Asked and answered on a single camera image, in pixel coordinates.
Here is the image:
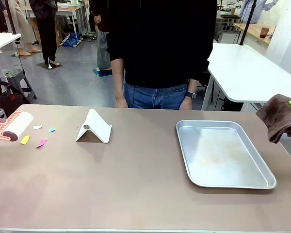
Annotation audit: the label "blue plastic bag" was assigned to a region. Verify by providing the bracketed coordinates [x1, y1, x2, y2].
[62, 33, 82, 48]

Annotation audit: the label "dark floor mat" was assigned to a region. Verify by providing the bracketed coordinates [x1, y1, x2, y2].
[35, 62, 63, 70]

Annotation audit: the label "person's left hand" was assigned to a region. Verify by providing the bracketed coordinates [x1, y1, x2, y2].
[179, 97, 194, 111]

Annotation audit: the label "wooden workbench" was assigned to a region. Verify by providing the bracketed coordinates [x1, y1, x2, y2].
[233, 23, 276, 46]

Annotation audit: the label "person in beige clothes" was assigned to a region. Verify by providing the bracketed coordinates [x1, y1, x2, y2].
[7, 0, 42, 56]

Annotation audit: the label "wooden top table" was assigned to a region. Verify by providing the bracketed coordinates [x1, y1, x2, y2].
[20, 4, 82, 33]

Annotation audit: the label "white folded stand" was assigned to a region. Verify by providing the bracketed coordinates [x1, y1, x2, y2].
[75, 108, 113, 144]

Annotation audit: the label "black sweater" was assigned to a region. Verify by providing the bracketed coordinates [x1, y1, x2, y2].
[106, 0, 218, 89]

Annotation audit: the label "grey plastic stool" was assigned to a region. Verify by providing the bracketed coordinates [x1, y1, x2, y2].
[0, 68, 37, 100]

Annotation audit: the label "person's right hand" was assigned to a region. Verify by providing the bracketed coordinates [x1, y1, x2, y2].
[114, 94, 129, 109]

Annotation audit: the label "person's left forearm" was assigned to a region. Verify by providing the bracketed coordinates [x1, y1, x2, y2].
[185, 78, 200, 94]

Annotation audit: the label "silver metal tray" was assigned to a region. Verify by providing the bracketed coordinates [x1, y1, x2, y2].
[176, 120, 277, 189]

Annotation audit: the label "person in wide jeans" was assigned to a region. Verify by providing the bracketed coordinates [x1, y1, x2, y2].
[89, 0, 112, 71]

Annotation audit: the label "brown cloth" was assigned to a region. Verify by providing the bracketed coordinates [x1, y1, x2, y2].
[256, 94, 291, 144]

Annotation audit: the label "person in black trousers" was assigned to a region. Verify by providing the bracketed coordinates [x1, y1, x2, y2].
[29, 0, 62, 67]

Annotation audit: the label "cardboard box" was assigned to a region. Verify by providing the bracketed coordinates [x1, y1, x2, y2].
[30, 18, 64, 47]

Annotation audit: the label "pink and white lint roller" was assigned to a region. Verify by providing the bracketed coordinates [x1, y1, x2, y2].
[0, 111, 34, 143]

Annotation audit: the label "blue jeans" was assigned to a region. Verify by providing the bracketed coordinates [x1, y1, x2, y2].
[123, 81, 189, 110]

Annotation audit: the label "small white table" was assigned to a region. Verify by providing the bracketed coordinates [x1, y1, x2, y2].
[0, 33, 22, 55]

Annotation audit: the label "person in blue shirt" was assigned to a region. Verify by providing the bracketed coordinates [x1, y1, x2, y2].
[240, 0, 280, 25]

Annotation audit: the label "cup with brown drink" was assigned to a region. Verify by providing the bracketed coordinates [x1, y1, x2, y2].
[259, 26, 270, 39]

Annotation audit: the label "black pole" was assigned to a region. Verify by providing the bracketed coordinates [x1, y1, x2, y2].
[239, 0, 258, 46]

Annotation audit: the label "dark bag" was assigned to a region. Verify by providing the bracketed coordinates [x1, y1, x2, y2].
[0, 82, 31, 117]

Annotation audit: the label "person's right forearm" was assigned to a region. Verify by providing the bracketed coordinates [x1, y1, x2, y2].
[110, 57, 126, 98]

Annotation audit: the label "teal floor mat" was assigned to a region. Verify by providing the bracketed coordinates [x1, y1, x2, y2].
[92, 67, 114, 78]

